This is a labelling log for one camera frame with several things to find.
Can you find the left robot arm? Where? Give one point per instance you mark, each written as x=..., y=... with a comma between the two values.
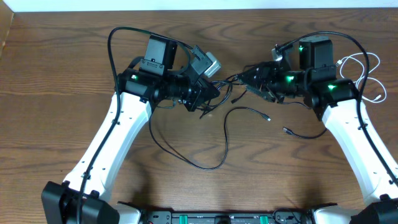
x=84, y=194

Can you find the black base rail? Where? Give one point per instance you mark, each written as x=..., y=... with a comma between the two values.
x=280, y=216

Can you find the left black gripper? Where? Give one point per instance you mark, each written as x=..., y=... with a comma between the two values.
x=203, y=96

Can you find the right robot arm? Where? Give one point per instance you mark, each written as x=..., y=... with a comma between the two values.
x=338, y=104

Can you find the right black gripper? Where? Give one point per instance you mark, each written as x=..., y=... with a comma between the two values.
x=265, y=78

